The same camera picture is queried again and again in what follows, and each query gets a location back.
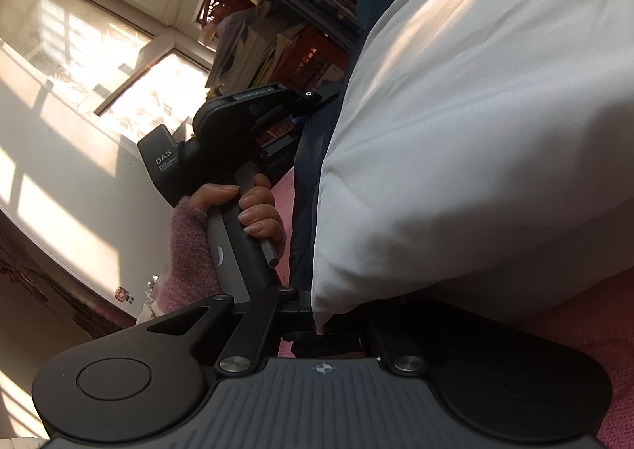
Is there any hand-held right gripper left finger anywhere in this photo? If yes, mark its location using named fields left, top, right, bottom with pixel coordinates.
left=147, top=285, right=314, bottom=377

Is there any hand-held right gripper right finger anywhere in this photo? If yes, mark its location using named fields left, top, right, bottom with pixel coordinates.
left=365, top=310, right=432, bottom=375

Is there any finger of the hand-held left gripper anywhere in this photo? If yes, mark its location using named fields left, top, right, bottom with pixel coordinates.
left=230, top=82, right=342, bottom=109
left=256, top=115, right=301, bottom=161

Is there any navy red white jacket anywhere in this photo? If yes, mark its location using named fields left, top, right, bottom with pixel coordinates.
left=285, top=0, right=634, bottom=346

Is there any person's left hand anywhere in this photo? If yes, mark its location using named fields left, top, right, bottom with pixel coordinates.
left=191, top=174, right=286, bottom=243

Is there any pile of books and papers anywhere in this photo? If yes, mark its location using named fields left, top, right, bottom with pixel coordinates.
left=205, top=8, right=318, bottom=93

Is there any red plastic crate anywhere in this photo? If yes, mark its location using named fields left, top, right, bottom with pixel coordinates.
left=277, top=26, right=357, bottom=98

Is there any red plastic basket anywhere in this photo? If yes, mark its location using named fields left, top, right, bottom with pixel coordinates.
left=198, top=0, right=243, bottom=29

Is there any white crumpled paper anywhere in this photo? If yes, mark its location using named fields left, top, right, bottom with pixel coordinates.
left=136, top=276, right=164, bottom=326

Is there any blue plush ball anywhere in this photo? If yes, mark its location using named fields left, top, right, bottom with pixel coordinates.
left=357, top=0, right=392, bottom=27

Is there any white framed window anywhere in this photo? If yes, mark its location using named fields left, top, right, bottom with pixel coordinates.
left=0, top=0, right=214, bottom=118

